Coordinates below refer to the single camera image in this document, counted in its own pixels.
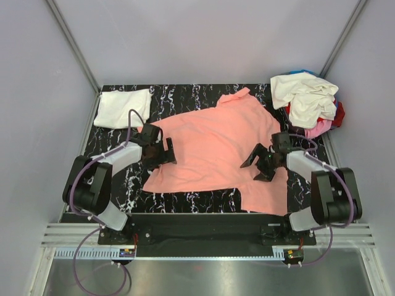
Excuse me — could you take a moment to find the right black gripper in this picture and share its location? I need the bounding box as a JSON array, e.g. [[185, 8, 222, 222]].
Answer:
[[240, 142, 281, 183]]

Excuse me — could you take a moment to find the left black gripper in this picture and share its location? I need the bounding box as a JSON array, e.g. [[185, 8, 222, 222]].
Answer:
[[144, 138, 175, 170]]

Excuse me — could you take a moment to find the salmon pink t shirt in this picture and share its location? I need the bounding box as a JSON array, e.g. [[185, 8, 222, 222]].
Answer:
[[143, 88, 288, 216]]

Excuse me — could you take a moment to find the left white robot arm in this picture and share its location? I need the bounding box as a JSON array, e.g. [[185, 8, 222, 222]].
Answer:
[[62, 138, 177, 244]]

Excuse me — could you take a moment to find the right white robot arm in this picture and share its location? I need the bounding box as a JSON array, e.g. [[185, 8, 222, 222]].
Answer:
[[241, 144, 362, 245]]

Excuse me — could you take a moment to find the pink garment in pile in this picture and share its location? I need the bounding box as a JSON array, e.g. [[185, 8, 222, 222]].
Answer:
[[304, 120, 332, 139]]

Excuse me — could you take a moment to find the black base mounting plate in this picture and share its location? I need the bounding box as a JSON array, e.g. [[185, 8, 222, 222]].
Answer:
[[98, 213, 317, 259]]

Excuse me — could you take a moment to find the folded white t shirt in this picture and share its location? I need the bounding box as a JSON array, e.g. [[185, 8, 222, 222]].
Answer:
[[93, 89, 151, 130]]

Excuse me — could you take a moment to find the crumpled cream t shirt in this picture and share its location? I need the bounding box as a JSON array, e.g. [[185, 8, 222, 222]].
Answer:
[[270, 72, 338, 129]]

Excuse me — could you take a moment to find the red garment in pile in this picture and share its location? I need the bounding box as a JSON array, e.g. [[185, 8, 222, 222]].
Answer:
[[284, 100, 346, 130]]

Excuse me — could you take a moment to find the blue garment in pile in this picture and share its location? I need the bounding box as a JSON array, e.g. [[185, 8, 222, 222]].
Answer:
[[288, 69, 319, 76]]

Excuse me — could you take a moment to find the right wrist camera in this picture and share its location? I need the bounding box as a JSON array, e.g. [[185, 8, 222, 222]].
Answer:
[[272, 132, 293, 152]]

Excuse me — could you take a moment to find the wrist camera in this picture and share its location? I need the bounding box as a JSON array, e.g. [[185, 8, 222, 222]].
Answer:
[[272, 132, 293, 152], [138, 123, 163, 144]]

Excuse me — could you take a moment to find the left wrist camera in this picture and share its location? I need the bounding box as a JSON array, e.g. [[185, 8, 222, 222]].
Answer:
[[138, 123, 163, 144]]

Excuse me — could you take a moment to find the right aluminium rail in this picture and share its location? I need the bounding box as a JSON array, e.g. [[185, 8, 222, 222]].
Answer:
[[316, 133, 393, 295]]

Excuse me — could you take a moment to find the slotted grey cable duct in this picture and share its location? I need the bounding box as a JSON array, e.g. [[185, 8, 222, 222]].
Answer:
[[54, 247, 285, 261]]

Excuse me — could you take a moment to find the right aluminium frame post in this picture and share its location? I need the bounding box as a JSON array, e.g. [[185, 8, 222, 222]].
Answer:
[[320, 0, 370, 78]]

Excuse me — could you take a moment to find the aluminium frame post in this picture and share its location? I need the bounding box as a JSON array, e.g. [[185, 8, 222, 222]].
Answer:
[[46, 0, 102, 93], [320, 0, 370, 78]]

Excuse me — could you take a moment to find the left aluminium frame post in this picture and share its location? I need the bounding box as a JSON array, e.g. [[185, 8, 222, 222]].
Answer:
[[46, 0, 102, 93]]

